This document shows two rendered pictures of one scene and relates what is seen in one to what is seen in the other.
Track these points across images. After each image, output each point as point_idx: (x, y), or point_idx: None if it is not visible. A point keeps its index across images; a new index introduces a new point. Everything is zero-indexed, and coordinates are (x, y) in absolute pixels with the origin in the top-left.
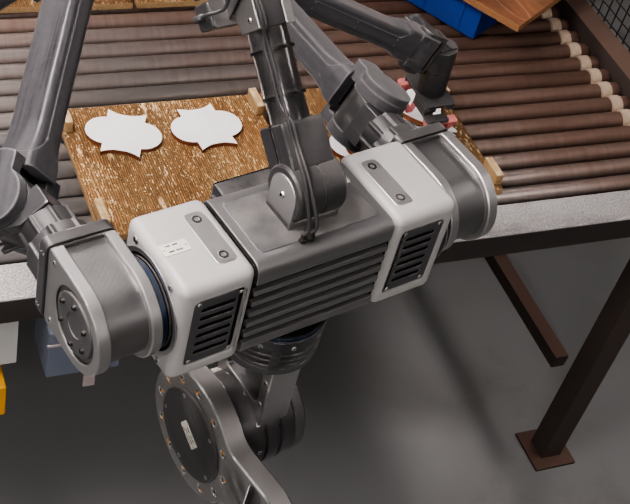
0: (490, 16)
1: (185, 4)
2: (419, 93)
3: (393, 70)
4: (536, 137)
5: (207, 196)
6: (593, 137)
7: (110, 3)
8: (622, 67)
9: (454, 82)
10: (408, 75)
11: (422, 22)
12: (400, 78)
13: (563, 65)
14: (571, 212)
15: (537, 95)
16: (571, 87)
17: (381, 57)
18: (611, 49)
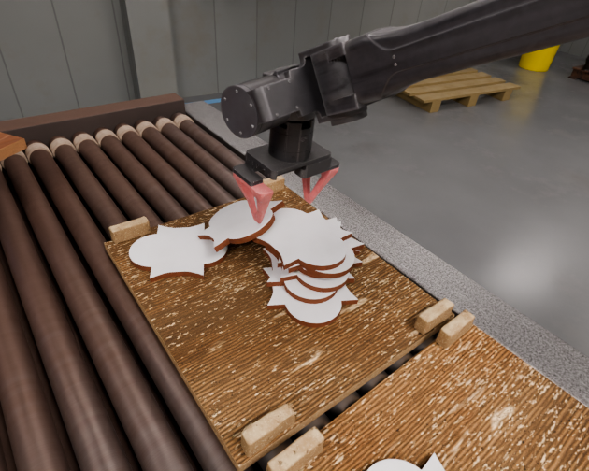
0: None
1: None
2: (308, 159)
3: (77, 292)
4: (175, 175)
5: (585, 462)
6: (152, 149)
7: None
8: (40, 122)
9: (90, 233)
10: (274, 169)
11: (257, 80)
12: (257, 192)
13: (24, 164)
14: None
15: (93, 178)
16: (71, 158)
17: (41, 311)
18: (5, 127)
